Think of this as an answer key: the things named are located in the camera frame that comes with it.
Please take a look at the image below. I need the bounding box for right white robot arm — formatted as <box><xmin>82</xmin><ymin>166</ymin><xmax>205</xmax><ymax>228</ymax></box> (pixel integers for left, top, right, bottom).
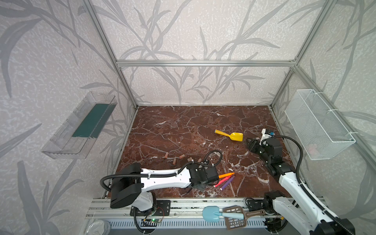
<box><xmin>246</xmin><ymin>136</ymin><xmax>355</xmax><ymax>235</ymax></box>

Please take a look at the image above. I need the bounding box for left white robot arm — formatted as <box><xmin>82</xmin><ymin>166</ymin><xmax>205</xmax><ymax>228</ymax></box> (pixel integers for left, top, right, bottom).
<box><xmin>99</xmin><ymin>162</ymin><xmax>219</xmax><ymax>212</ymax></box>

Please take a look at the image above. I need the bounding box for right orange marker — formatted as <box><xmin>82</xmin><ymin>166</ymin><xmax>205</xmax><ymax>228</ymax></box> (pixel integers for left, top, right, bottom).
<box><xmin>218</xmin><ymin>172</ymin><xmax>234</xmax><ymax>179</ymax></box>

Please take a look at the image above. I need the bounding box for right pink marker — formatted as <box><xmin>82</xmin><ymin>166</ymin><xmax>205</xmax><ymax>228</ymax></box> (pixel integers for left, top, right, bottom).
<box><xmin>214</xmin><ymin>176</ymin><xmax>232</xmax><ymax>188</ymax></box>

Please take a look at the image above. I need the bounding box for purple marker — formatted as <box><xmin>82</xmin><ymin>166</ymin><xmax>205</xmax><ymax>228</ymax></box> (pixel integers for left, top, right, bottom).
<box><xmin>220</xmin><ymin>175</ymin><xmax>235</xmax><ymax>191</ymax></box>

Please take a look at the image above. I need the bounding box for yellow toy scoop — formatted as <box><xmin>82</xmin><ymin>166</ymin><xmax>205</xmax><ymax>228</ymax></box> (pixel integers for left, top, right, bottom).
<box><xmin>214</xmin><ymin>130</ymin><xmax>243</xmax><ymax>142</ymax></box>

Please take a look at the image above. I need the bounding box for clear glass bowl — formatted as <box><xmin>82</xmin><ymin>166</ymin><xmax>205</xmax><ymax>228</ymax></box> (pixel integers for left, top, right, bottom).
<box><xmin>84</xmin><ymin>220</ymin><xmax>111</xmax><ymax>235</ymax></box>

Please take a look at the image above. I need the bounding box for white wire basket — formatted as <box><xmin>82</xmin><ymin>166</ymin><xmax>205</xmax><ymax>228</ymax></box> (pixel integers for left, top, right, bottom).
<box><xmin>285</xmin><ymin>89</ymin><xmax>356</xmax><ymax>160</ymax></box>

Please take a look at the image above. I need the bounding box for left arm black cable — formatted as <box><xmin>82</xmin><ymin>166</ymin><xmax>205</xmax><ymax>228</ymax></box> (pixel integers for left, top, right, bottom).
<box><xmin>99</xmin><ymin>149</ymin><xmax>223</xmax><ymax>192</ymax></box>

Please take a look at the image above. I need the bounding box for aluminium front rail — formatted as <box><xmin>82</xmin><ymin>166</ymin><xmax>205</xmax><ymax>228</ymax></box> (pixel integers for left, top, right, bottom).
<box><xmin>85</xmin><ymin>197</ymin><xmax>331</xmax><ymax>219</ymax></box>

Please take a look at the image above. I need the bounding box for clear plastic wall shelf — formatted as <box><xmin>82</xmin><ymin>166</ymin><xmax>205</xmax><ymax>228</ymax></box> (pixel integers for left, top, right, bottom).
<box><xmin>41</xmin><ymin>92</ymin><xmax>118</xmax><ymax>160</ymax></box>

